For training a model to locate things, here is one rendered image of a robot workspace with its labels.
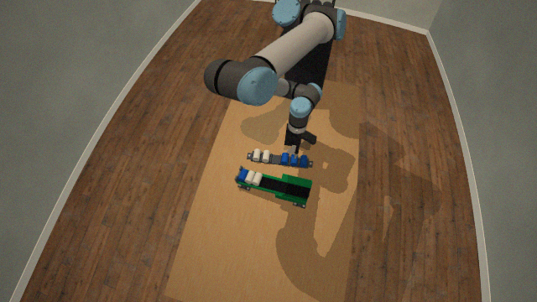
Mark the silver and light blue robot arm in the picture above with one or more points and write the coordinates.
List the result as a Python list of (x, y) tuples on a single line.
[(253, 82)]

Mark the cream cylinder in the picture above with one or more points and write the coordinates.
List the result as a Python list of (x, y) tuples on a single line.
[(257, 178), (250, 177)]

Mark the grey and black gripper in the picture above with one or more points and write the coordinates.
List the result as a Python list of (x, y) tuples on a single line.
[(291, 139)]

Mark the cream short plastic bar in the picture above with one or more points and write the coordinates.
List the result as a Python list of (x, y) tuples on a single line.
[(266, 154), (256, 154)]

